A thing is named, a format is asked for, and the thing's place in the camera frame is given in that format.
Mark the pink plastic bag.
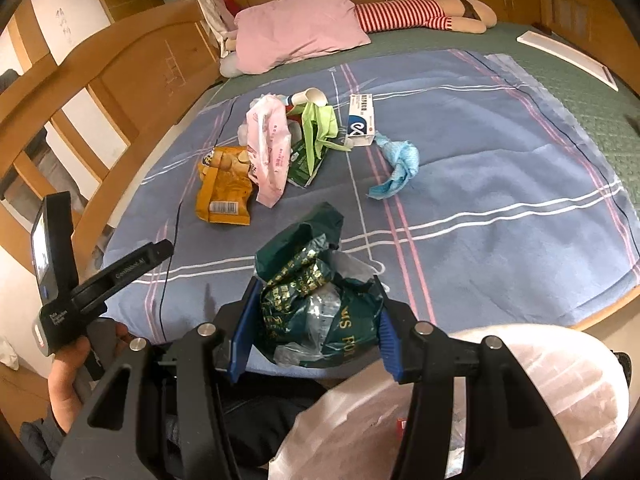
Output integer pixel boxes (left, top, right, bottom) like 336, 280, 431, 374
244, 92, 294, 209

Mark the person's left hand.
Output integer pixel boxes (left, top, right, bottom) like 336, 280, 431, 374
47, 321, 132, 436

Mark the striped plush doll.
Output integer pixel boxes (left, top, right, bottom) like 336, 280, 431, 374
354, 0, 499, 36

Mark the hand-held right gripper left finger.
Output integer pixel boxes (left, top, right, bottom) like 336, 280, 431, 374
50, 277, 264, 480

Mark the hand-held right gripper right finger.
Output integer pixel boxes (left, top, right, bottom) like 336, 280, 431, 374
374, 275, 576, 480

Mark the blue plaid blanket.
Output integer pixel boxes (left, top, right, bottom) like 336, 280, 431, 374
102, 49, 640, 377

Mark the green bedspread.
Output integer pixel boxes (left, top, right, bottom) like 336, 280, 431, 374
204, 21, 640, 201

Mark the black cable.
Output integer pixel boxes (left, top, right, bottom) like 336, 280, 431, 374
158, 200, 182, 345

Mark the red cloth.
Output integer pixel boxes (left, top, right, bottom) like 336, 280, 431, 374
221, 0, 242, 30

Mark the blue face mask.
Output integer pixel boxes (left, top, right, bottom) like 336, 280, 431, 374
368, 132, 422, 202

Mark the wooden bed frame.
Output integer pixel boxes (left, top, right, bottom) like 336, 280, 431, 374
0, 0, 640, 341

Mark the white flat board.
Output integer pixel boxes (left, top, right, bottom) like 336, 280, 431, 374
516, 30, 619, 92

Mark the light green wrapper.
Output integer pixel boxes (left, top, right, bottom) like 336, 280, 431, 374
299, 101, 342, 173

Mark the pink pillow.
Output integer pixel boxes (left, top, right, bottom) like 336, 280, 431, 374
231, 0, 372, 77

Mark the white plush toy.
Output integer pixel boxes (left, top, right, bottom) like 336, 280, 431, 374
181, 0, 242, 79

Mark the green snack packet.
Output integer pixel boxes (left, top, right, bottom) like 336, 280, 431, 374
286, 132, 327, 189

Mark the white medicine box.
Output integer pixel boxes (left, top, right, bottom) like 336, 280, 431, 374
344, 93, 379, 148

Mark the dark green plastic bag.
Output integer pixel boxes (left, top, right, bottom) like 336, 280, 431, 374
254, 201, 387, 370

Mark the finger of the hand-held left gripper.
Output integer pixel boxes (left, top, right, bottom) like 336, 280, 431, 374
75, 239, 176, 312

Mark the white lined waste basket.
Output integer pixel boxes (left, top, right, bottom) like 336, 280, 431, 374
267, 324, 628, 480

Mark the orange snack packet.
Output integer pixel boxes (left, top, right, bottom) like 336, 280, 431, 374
195, 145, 254, 227

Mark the white paper cup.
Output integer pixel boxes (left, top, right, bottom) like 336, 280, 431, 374
286, 87, 327, 112

